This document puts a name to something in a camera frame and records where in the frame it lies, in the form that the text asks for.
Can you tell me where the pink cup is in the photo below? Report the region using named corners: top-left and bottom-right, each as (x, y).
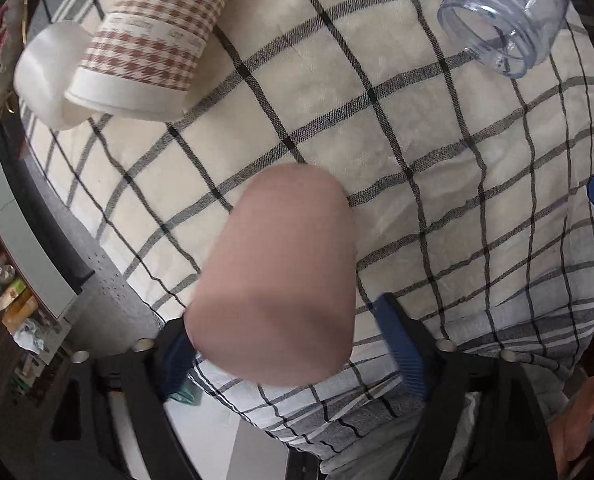
top-left (184, 164), bottom-right (356, 388)

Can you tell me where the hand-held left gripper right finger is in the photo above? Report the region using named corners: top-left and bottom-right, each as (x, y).
top-left (373, 292), bottom-right (559, 480)

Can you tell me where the orange cloth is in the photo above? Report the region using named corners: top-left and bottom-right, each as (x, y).
top-left (547, 372), bottom-right (594, 480)

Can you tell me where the shelf with assorted packets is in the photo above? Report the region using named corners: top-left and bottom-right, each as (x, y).
top-left (0, 205), bottom-right (72, 396)

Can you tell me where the black checked cream cloth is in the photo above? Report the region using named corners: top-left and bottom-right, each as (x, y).
top-left (19, 0), bottom-right (594, 461)

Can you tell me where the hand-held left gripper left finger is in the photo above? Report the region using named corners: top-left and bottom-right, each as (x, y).
top-left (37, 316), bottom-right (204, 480)

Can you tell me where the brown checkered paper cup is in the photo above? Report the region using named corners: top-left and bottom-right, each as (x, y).
top-left (64, 0), bottom-right (245, 122)

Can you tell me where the clear plastic jar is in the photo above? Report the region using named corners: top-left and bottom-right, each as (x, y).
top-left (437, 0), bottom-right (573, 78)

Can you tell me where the teal packet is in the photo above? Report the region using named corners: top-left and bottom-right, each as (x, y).
top-left (169, 379), bottom-right (204, 407)

